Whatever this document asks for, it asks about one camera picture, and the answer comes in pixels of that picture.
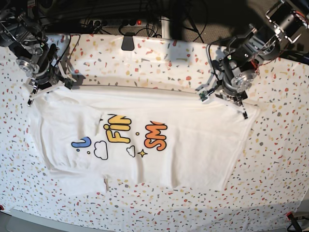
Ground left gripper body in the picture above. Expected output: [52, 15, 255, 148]
[213, 70, 250, 104]

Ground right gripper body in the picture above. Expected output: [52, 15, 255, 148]
[23, 58, 74, 92]

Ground white printed T-shirt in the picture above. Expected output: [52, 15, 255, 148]
[28, 86, 259, 195]

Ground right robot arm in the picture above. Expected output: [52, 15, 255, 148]
[0, 3, 73, 106]

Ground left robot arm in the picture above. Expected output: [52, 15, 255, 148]
[207, 0, 309, 118]

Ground black table clamp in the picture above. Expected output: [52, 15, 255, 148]
[121, 32, 135, 51]

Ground red black corner clamp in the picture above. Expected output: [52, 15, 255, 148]
[286, 212, 302, 232]

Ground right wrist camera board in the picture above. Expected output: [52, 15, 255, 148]
[64, 78, 74, 89]

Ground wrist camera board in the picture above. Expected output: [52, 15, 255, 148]
[64, 78, 74, 89]
[197, 89, 209, 104]

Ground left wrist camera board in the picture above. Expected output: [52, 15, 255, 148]
[197, 89, 209, 104]

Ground black cables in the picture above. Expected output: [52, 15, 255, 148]
[82, 0, 211, 44]

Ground grey metal post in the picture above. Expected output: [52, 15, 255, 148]
[160, 16, 170, 39]

